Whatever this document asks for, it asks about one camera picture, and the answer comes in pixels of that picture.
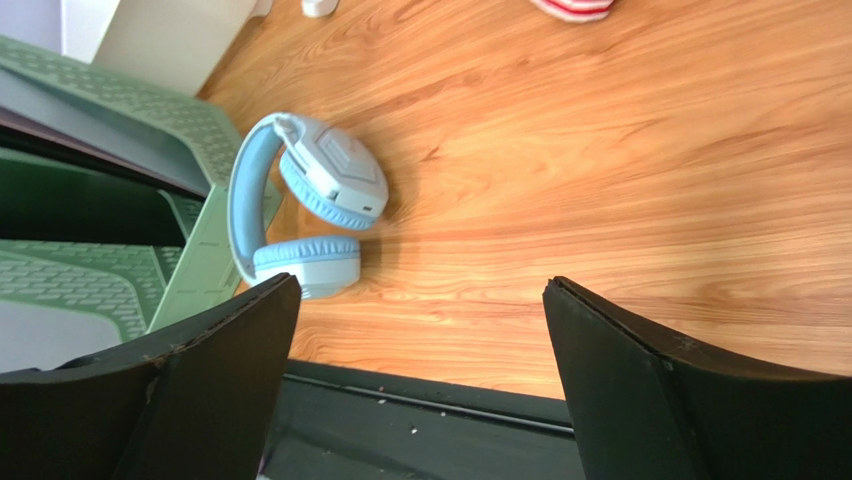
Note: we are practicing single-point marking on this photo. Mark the white plastic bin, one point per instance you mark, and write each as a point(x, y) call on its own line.
point(174, 44)

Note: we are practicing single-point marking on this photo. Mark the red white striped tank top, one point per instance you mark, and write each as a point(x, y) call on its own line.
point(575, 11)

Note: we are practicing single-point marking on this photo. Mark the white clothes rack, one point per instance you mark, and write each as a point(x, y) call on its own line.
point(318, 8)

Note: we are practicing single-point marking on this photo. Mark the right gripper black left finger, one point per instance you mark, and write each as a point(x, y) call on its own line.
point(193, 400)

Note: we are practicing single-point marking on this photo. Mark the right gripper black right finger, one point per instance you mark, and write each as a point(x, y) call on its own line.
point(649, 402)

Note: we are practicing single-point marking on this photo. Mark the blue white headphones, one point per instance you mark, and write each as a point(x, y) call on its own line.
point(331, 174)

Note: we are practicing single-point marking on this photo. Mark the green plastic file rack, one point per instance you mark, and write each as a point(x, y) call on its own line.
point(113, 200)

